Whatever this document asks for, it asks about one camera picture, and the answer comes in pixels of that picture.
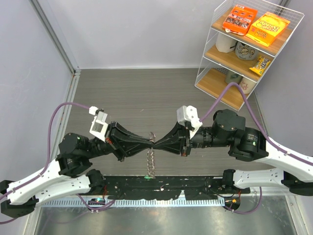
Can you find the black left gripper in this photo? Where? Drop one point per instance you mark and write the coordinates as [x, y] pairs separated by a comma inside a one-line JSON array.
[[130, 142]]

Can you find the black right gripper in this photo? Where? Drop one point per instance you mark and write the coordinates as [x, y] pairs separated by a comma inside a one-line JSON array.
[[177, 140]]

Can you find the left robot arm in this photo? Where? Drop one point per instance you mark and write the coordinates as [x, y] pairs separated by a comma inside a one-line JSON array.
[[70, 172]]

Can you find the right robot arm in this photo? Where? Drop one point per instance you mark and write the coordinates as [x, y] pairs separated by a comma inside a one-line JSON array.
[[290, 169]]

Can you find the grey-green mug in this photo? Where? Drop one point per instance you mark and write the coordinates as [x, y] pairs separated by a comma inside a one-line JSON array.
[[233, 77]]

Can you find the white mug red writing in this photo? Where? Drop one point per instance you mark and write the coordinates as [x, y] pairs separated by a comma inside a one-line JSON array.
[[247, 85]]

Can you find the white paper roll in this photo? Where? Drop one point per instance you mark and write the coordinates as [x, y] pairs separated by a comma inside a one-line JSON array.
[[225, 44]]

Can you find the grey cartoon mug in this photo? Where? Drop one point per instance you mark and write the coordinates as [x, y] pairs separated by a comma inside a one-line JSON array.
[[245, 52]]

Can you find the yellow candy packet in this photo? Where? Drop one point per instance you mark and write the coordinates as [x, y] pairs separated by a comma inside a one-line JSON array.
[[261, 65]]

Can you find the orange snack box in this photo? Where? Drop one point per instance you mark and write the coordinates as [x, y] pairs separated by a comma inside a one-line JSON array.
[[239, 20]]

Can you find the yellow snack bag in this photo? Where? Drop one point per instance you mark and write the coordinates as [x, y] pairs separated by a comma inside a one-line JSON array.
[[267, 28]]

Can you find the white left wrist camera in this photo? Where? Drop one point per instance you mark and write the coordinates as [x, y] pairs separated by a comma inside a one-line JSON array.
[[98, 126]]

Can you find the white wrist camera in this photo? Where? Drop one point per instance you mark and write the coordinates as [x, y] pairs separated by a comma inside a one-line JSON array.
[[187, 116], [98, 126]]

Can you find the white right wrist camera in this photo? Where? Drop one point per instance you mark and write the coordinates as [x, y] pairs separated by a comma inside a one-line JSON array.
[[187, 116]]

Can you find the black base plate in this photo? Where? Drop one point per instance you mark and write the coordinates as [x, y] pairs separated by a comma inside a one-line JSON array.
[[166, 187]]

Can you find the white slotted cable duct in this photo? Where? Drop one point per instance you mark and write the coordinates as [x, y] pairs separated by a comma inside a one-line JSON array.
[[180, 202]]

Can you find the white wire shelf rack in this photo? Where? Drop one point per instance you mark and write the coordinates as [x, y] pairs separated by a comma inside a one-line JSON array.
[[226, 53]]

